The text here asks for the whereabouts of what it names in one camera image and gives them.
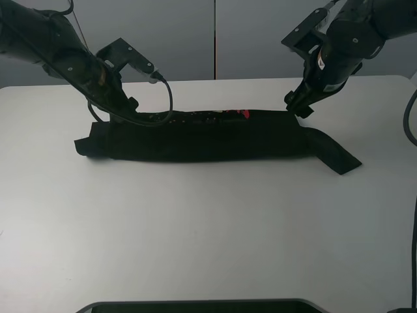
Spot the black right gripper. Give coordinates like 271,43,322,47
283,31,363,119

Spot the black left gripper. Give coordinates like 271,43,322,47
61,48,139,123

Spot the black printed t-shirt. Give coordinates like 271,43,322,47
74,110,362,175

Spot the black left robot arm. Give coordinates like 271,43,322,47
1,1,139,124

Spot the black robot base panel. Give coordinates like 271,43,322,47
79,299,325,313

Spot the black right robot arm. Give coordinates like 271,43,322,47
281,1,416,118

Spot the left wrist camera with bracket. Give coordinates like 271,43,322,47
96,38,165,84

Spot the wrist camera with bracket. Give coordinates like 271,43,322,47
96,38,165,84
281,7,328,60

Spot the black left camera cable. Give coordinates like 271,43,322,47
87,73,174,127

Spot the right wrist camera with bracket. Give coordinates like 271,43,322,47
281,7,328,60

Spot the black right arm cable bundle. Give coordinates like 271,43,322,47
403,89,417,313

